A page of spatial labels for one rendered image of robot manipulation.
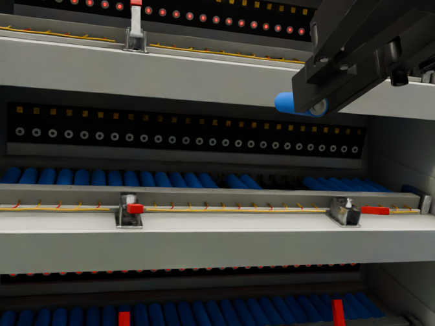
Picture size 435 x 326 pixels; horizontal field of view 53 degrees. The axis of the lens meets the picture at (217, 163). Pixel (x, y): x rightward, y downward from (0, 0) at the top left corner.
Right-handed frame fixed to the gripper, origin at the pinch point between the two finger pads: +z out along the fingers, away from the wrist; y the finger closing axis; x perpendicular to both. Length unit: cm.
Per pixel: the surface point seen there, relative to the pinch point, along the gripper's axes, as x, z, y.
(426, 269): 14.0, 27.5, -30.5
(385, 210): 7.4, 14.6, -14.5
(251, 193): 3.9, 24.4, -3.0
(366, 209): 6.9, 17.1, -13.9
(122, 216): 7.1, 21.0, 12.9
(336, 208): 6.0, 22.6, -13.5
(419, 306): 19.2, 29.6, -30.2
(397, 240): 10.2, 21.3, -20.9
